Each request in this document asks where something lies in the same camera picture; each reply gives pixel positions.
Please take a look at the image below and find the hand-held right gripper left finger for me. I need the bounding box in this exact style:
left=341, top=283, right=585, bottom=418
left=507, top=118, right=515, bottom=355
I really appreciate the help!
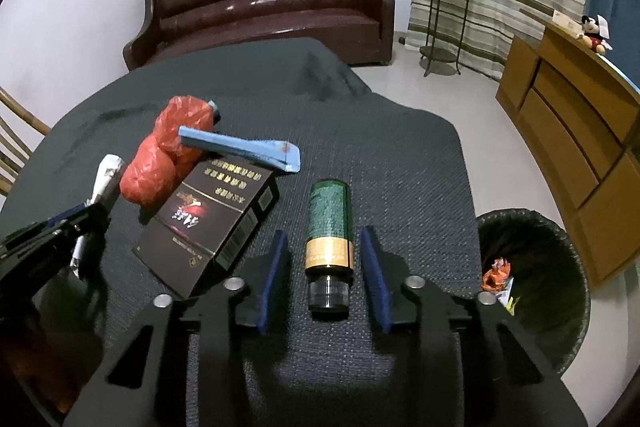
left=64, top=229, right=292, bottom=427

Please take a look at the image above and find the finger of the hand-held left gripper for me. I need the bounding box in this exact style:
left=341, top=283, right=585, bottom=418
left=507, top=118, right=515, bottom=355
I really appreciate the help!
left=69, top=201, right=112, bottom=254
left=0, top=205, right=89, bottom=254

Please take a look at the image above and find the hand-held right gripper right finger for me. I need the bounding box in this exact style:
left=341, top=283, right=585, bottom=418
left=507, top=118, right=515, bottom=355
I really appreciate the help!
left=361, top=226, right=590, bottom=427

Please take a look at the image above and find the white paper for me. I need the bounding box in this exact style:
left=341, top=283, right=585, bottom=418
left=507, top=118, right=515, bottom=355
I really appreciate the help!
left=72, top=154, right=126, bottom=280

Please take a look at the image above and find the green bottle with gold band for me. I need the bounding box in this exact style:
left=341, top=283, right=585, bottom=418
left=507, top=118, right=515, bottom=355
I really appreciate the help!
left=305, top=179, right=356, bottom=320

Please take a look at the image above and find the red plastic bag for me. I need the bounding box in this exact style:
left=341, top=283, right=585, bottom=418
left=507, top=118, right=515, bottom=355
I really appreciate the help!
left=119, top=95, right=221, bottom=208

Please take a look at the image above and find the black carton box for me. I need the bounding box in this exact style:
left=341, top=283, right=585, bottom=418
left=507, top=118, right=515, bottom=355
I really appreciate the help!
left=133, top=156, right=280, bottom=299

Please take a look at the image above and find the orange plastic wrapper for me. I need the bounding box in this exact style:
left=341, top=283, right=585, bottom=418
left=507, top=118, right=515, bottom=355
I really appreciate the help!
left=481, top=258, right=514, bottom=293

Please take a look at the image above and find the blue paper box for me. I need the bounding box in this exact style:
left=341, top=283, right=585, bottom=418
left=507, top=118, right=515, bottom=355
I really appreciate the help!
left=178, top=126, right=302, bottom=174

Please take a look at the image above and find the bin with black liner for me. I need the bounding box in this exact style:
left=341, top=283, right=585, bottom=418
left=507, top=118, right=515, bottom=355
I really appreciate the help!
left=475, top=209, right=592, bottom=378

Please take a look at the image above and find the wooden chair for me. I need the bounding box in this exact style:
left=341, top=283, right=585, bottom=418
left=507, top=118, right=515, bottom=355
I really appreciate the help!
left=0, top=87, right=51, bottom=198

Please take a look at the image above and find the black metal plant stand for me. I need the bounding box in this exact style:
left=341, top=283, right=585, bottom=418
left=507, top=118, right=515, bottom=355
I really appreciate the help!
left=419, top=0, right=476, bottom=78

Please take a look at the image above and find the wooden cabinet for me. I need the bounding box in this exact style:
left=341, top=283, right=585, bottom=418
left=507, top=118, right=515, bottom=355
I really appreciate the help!
left=495, top=8, right=640, bottom=293

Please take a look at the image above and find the brown leather sofa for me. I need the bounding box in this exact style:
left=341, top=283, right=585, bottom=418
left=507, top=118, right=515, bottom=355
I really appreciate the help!
left=122, top=0, right=396, bottom=72

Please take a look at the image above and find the white tissue box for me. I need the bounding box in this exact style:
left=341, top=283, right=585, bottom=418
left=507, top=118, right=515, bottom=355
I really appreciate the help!
left=551, top=10, right=583, bottom=32

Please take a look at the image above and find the mouse plush toy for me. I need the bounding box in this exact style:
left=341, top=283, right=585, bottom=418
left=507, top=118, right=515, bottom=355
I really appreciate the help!
left=575, top=14, right=615, bottom=55

